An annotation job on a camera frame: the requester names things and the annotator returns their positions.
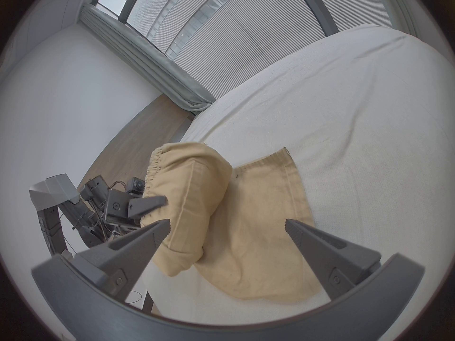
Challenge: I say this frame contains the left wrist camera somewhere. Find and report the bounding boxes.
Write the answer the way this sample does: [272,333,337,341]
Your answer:
[124,176,146,195]

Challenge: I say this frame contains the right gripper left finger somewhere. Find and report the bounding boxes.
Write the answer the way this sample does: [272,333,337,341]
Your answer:
[74,219,171,301]

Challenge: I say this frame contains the window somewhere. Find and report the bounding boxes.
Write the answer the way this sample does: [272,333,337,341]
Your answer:
[98,0,406,102]

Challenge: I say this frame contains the grey-green curtain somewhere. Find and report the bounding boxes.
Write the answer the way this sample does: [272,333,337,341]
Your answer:
[380,0,422,40]
[79,4,217,114]

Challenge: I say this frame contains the bed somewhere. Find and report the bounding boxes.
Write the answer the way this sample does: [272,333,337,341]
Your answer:
[76,23,455,337]

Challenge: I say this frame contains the tan shorts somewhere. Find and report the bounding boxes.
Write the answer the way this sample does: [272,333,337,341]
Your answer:
[140,142,324,302]

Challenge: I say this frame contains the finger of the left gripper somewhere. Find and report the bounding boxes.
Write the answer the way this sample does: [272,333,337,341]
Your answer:
[127,195,168,220]

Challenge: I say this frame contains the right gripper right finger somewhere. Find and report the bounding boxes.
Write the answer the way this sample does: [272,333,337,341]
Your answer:
[284,219,382,301]

